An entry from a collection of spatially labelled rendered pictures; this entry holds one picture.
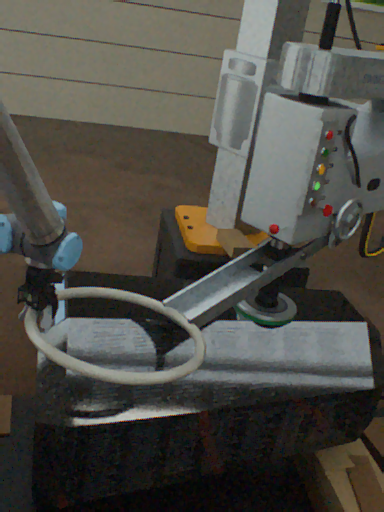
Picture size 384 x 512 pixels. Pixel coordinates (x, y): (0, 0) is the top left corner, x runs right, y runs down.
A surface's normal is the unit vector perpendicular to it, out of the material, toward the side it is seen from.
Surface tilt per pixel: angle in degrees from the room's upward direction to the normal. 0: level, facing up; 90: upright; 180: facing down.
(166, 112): 90
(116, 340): 45
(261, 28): 90
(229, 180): 90
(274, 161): 90
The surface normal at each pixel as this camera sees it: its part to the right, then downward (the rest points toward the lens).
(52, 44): 0.18, 0.43
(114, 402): 0.28, -0.34
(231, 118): -0.63, 0.22
